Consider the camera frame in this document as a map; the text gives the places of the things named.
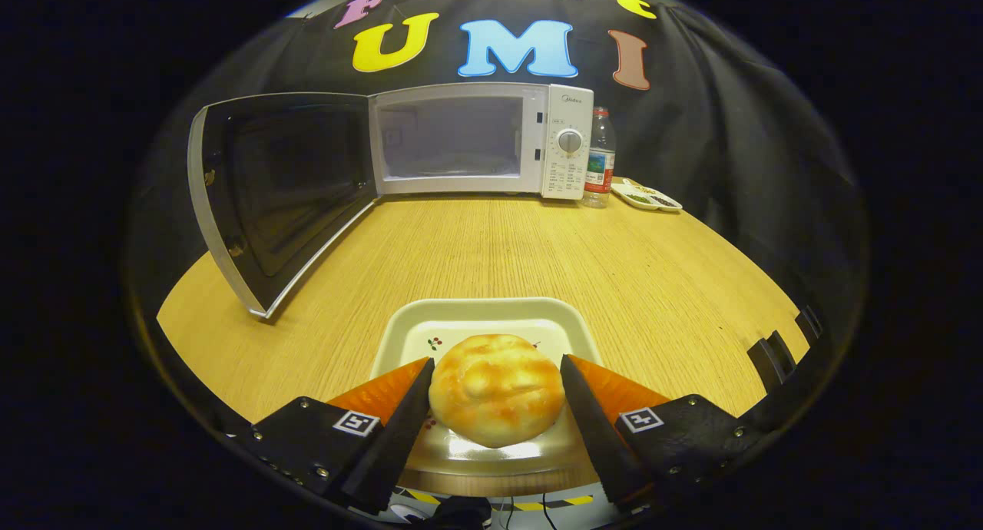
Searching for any white microwave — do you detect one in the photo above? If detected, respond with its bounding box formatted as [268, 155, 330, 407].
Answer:
[187, 82, 594, 320]

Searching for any black backdrop cloth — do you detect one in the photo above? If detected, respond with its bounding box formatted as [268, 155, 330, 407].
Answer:
[127, 0, 869, 346]

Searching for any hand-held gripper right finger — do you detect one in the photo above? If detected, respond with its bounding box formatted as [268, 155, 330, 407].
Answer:
[559, 353, 763, 509]

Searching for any clear water bottle red label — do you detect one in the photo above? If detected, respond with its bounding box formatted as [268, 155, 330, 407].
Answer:
[581, 107, 617, 209]

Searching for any golden bread bun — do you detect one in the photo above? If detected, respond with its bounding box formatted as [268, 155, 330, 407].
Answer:
[429, 333, 567, 449]

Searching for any black table clamp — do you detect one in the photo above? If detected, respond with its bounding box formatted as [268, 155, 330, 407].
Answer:
[795, 306, 824, 345]
[747, 330, 797, 386]

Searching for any white divided dish of beans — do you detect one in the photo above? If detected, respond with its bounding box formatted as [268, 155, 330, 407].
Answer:
[612, 178, 683, 212]

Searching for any cream square plate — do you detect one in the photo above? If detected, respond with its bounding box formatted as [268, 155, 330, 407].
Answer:
[370, 297, 604, 477]

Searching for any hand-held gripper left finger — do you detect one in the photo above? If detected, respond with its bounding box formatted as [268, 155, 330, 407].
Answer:
[229, 356, 436, 515]

